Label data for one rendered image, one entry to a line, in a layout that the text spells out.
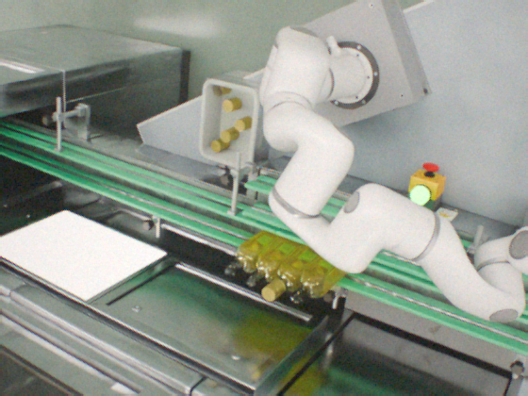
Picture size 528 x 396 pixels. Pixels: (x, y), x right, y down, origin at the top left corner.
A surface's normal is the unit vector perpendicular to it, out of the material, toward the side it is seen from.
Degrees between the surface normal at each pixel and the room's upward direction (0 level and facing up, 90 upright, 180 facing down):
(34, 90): 90
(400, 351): 89
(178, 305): 90
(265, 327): 90
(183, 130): 0
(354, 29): 4
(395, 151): 0
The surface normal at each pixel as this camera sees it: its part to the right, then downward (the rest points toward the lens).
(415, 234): 0.22, 0.22
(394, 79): -0.57, 0.25
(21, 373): 0.10, -0.91
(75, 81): 0.85, 0.29
